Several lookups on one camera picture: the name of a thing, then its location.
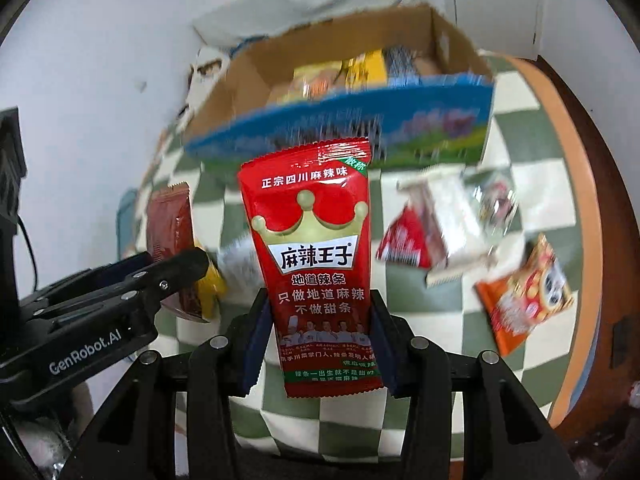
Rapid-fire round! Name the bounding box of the blue cloth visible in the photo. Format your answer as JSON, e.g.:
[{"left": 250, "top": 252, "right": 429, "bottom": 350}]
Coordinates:
[{"left": 227, "top": 35, "right": 281, "bottom": 58}]

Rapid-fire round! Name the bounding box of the dark wall socket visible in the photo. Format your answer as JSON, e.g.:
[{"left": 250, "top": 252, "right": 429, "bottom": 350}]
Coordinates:
[{"left": 612, "top": 317, "right": 636, "bottom": 361}]

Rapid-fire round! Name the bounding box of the orange snack packet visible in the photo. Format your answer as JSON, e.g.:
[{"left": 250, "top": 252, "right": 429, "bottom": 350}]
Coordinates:
[{"left": 474, "top": 232, "right": 576, "bottom": 358}]

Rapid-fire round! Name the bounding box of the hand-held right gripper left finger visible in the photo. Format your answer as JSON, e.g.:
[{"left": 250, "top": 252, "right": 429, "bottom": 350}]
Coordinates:
[{"left": 60, "top": 287, "right": 273, "bottom": 480}]

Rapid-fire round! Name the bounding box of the red crown print snack packet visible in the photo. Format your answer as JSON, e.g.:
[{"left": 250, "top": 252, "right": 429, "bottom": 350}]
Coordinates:
[{"left": 236, "top": 137, "right": 386, "bottom": 398}]

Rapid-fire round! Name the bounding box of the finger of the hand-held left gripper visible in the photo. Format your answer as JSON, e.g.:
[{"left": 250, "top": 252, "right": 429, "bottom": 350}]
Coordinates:
[
  {"left": 22, "top": 252, "right": 153, "bottom": 313},
  {"left": 35, "top": 248, "right": 208, "bottom": 333}
]

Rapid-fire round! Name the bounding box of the yellow snack packet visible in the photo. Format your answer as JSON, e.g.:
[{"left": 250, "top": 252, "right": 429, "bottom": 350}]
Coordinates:
[{"left": 192, "top": 242, "right": 228, "bottom": 318}]

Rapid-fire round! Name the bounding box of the pale cloth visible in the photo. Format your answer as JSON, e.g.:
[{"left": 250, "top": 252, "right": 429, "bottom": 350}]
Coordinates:
[{"left": 15, "top": 380, "right": 96, "bottom": 480}]

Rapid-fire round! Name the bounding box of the clear and red snack packet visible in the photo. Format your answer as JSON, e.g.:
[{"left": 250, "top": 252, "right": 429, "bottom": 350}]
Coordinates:
[{"left": 397, "top": 165, "right": 493, "bottom": 288}]

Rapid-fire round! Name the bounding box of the white pillow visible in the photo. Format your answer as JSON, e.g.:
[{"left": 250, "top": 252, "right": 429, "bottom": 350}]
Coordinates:
[{"left": 192, "top": 0, "right": 421, "bottom": 48}]

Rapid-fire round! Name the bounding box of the clear plastic snack packet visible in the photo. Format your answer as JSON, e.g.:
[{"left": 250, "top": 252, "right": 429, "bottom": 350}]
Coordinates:
[{"left": 465, "top": 170, "right": 521, "bottom": 241}]

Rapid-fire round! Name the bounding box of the blue-sided cardboard box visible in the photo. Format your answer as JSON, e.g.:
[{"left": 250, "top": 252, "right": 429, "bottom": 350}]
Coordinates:
[{"left": 181, "top": 4, "right": 496, "bottom": 171}]

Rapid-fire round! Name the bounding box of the pile of assorted snack packets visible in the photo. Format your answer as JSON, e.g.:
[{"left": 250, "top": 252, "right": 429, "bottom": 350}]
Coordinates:
[{"left": 267, "top": 45, "right": 451, "bottom": 106}]

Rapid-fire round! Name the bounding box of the orange mattress edge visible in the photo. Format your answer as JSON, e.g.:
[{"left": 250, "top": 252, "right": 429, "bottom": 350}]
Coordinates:
[{"left": 505, "top": 55, "right": 603, "bottom": 431}]

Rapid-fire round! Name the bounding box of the black cable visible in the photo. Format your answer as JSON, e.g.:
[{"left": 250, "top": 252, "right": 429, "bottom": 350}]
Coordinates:
[{"left": 15, "top": 215, "right": 40, "bottom": 291}]

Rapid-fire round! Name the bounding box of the brown snack packet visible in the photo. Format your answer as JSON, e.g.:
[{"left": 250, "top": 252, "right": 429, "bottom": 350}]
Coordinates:
[{"left": 146, "top": 183, "right": 211, "bottom": 323}]

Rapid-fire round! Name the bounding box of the green white checkered blanket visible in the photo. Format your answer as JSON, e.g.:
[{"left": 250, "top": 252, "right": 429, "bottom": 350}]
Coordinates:
[{"left": 130, "top": 50, "right": 601, "bottom": 461}]

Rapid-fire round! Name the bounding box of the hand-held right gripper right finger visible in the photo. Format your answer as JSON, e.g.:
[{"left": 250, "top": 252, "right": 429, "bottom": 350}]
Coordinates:
[{"left": 370, "top": 292, "right": 581, "bottom": 480}]

